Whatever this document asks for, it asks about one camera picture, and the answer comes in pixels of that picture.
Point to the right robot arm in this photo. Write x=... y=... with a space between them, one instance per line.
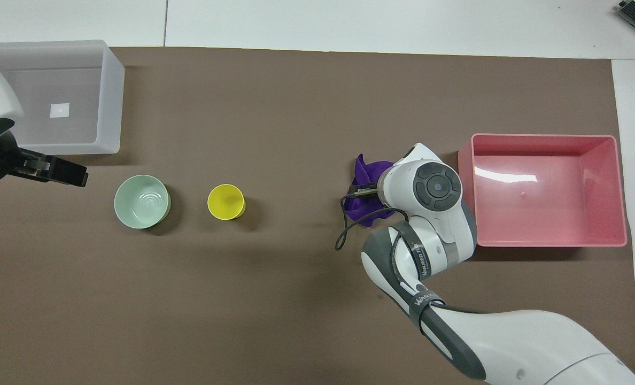
x=510 y=342

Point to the translucent white plastic box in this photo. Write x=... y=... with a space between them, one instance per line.
x=66 y=80

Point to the pink plastic box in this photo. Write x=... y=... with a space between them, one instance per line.
x=542 y=203

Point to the light green bowl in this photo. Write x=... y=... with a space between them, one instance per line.
x=141 y=202

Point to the yellow cup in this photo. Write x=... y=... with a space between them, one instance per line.
x=224 y=201

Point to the purple cloth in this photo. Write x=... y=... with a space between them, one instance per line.
x=368 y=171

